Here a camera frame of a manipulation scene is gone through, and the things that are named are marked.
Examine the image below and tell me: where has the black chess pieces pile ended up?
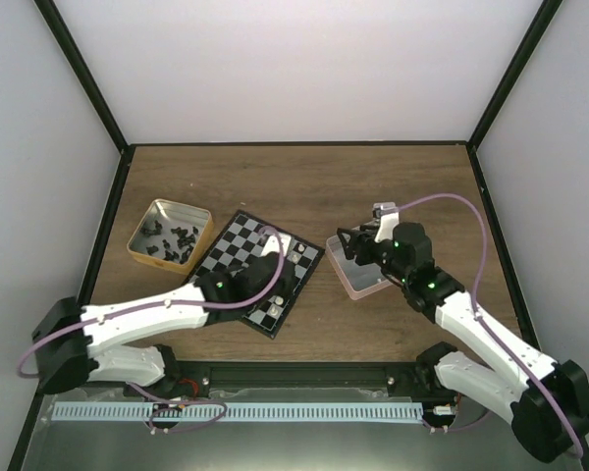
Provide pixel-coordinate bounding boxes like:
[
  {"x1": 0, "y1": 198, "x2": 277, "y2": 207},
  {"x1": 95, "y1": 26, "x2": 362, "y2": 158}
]
[{"x1": 138, "y1": 220, "x2": 199, "y2": 264}]

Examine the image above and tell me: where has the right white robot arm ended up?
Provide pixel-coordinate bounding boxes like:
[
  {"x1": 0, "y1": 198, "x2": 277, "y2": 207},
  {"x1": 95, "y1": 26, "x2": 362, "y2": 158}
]
[{"x1": 337, "y1": 222, "x2": 589, "y2": 463}]

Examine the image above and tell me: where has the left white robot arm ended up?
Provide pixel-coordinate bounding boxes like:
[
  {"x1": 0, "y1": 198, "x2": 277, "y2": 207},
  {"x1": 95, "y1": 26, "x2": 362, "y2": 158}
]
[{"x1": 31, "y1": 252, "x2": 295, "y2": 396}]

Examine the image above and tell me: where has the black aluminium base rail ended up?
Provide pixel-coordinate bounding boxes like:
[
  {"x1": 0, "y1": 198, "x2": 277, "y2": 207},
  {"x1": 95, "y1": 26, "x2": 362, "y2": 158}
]
[{"x1": 145, "y1": 361, "x2": 458, "y2": 401}]

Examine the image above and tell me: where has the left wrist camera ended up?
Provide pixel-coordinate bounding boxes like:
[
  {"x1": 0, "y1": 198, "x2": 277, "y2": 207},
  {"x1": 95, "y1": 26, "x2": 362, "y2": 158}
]
[{"x1": 260, "y1": 232, "x2": 292, "y2": 258}]

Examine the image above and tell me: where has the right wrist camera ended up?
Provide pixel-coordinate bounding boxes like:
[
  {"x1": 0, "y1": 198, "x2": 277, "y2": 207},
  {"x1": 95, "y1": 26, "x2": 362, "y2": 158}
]
[{"x1": 372, "y1": 202, "x2": 400, "y2": 242}]

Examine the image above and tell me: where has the pink tin box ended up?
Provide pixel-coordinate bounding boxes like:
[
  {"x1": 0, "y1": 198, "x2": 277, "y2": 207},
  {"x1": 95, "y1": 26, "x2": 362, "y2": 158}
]
[{"x1": 326, "y1": 235, "x2": 392, "y2": 300}]

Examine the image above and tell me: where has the yellow tin box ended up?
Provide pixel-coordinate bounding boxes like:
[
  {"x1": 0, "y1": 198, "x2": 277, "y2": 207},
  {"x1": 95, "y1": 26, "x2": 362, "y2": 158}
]
[{"x1": 127, "y1": 198, "x2": 214, "y2": 275}]

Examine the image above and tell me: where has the black and white chessboard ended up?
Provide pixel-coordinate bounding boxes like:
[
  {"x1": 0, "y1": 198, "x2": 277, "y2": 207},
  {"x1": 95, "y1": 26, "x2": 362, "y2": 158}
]
[{"x1": 186, "y1": 210, "x2": 325, "y2": 339}]

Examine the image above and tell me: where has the light blue slotted cable duct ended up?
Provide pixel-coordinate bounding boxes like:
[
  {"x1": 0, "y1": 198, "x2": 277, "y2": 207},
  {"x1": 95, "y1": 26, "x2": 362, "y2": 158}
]
[{"x1": 51, "y1": 401, "x2": 423, "y2": 425}]

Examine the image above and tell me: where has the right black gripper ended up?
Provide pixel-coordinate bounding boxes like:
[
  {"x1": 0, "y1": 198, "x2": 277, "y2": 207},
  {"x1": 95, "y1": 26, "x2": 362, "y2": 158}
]
[{"x1": 338, "y1": 225, "x2": 410, "y2": 285}]

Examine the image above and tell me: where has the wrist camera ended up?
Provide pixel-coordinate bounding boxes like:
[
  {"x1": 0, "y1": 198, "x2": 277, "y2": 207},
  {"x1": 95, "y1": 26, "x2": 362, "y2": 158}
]
[
  {"x1": 372, "y1": 202, "x2": 400, "y2": 242},
  {"x1": 260, "y1": 232, "x2": 292, "y2": 258}
]

